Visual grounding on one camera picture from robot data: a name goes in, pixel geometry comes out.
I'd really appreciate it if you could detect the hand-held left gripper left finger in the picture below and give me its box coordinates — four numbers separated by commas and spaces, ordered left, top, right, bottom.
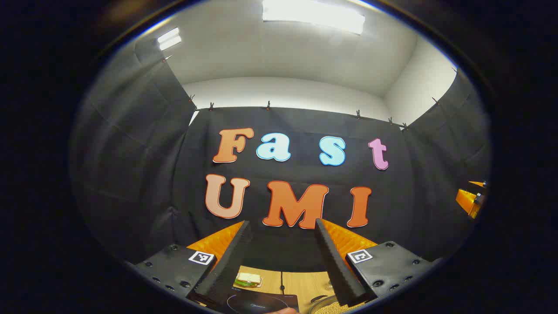
126, 220, 253, 308

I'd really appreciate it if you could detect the sandwich with lettuce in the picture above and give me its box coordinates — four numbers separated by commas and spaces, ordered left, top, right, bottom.
233, 273, 263, 288

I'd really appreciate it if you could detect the pile of yellow soybeans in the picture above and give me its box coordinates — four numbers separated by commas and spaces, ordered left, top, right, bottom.
314, 301, 363, 314

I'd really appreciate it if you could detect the black induction cooktop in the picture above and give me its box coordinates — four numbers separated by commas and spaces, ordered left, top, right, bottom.
218, 286, 301, 314

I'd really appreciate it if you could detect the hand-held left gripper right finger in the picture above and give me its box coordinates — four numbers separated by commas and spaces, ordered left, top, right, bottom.
314, 218, 443, 308

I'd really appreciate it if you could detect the large ceiling light panel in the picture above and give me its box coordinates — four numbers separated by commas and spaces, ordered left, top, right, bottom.
262, 0, 366, 35

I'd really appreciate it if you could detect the row of small cloth clips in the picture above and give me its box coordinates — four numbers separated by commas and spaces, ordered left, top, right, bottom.
163, 55, 458, 131

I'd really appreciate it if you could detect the black backdrop cloth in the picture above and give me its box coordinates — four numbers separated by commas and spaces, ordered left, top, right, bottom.
70, 41, 491, 273

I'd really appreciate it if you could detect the steel pot with black handle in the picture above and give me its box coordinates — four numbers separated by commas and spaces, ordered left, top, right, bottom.
309, 294, 367, 314

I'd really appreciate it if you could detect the small ceiling light panel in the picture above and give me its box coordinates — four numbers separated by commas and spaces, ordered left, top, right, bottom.
157, 27, 182, 51

